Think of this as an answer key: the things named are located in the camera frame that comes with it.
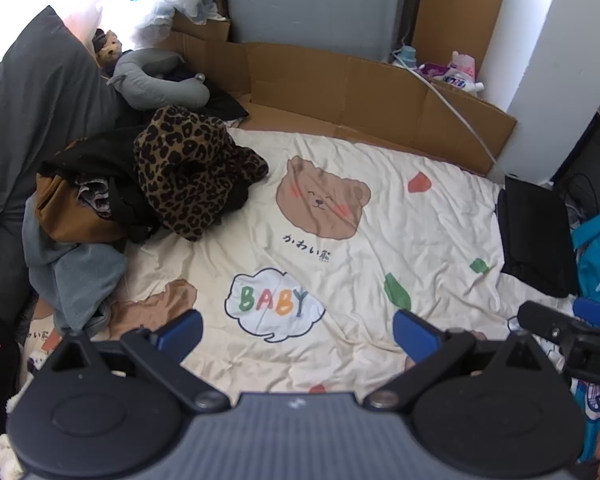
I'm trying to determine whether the leopard print skirt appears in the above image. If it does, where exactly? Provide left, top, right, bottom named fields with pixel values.
left=133, top=105, right=268, bottom=242

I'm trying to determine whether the small plush toy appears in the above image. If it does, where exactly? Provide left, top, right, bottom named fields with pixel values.
left=92, top=28, right=122, bottom=68

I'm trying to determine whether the grey blue garment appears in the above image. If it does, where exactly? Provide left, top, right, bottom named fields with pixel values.
left=22, top=197, right=126, bottom=336

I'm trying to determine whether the blue patterned fabric bag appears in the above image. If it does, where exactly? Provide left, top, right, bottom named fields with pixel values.
left=571, top=214, right=600, bottom=462

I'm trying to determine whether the dark grey pillow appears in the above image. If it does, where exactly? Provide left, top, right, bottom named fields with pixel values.
left=0, top=8, right=122, bottom=322

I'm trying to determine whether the grey upright panel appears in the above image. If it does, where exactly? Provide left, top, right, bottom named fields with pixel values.
left=227, top=0, right=418, bottom=62

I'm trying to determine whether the cream bear print blanket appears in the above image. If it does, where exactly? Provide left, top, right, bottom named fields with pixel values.
left=21, top=128, right=581, bottom=401

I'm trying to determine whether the black clothes pile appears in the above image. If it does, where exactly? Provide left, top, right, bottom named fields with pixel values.
left=38, top=127, right=162, bottom=243

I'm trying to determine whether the brown garment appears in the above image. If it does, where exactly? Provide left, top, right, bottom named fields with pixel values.
left=34, top=174, right=124, bottom=244

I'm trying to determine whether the white power cable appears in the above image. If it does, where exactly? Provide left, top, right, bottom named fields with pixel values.
left=390, top=49, right=499, bottom=166

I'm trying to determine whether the flattened brown cardboard box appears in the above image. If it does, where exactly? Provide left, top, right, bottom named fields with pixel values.
left=161, top=30, right=516, bottom=176

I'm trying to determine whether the folded black garment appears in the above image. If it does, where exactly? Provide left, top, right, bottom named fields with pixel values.
left=495, top=177, right=579, bottom=298

